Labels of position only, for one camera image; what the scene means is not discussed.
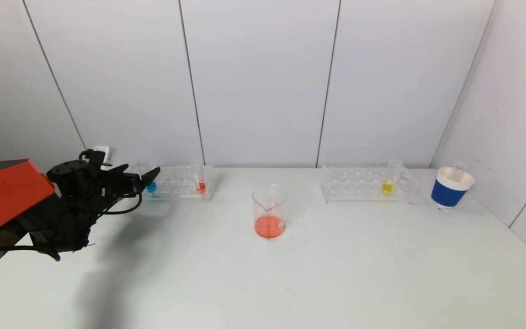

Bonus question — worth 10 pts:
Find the test tube with yellow pigment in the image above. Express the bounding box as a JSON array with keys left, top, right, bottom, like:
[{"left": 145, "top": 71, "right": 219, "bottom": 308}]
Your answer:
[{"left": 381, "top": 159, "right": 403, "bottom": 196}]

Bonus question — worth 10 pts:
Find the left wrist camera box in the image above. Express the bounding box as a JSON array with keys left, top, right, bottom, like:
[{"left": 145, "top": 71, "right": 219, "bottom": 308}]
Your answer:
[{"left": 93, "top": 146, "right": 115, "bottom": 166}]

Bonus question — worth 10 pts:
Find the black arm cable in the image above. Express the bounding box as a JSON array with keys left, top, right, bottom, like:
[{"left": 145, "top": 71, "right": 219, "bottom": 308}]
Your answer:
[{"left": 0, "top": 245, "right": 62, "bottom": 262}]

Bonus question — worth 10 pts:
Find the test tube with blue pigment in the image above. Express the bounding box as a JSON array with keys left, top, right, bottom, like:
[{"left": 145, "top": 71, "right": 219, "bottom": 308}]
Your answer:
[{"left": 137, "top": 160, "right": 158, "bottom": 193}]

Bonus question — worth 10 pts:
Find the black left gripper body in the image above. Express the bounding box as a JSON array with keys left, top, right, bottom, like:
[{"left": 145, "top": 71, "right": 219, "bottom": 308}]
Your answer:
[{"left": 100, "top": 170, "right": 144, "bottom": 198}]

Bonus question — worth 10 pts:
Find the blue white paper cup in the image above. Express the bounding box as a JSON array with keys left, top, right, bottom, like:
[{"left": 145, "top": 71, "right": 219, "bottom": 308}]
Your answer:
[{"left": 430, "top": 167, "right": 475, "bottom": 210}]

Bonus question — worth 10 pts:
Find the clear glass beaker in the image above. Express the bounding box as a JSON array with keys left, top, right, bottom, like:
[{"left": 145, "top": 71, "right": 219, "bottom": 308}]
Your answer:
[{"left": 251, "top": 184, "right": 287, "bottom": 240}]

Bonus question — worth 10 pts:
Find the clear acrylic test tube rack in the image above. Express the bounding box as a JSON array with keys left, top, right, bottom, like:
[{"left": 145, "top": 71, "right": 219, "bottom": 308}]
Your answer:
[
  {"left": 320, "top": 165, "right": 418, "bottom": 204},
  {"left": 140, "top": 165, "right": 214, "bottom": 202}
]

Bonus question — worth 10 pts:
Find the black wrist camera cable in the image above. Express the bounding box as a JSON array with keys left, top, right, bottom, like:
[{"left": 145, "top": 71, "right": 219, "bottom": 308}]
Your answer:
[{"left": 79, "top": 150, "right": 144, "bottom": 216}]

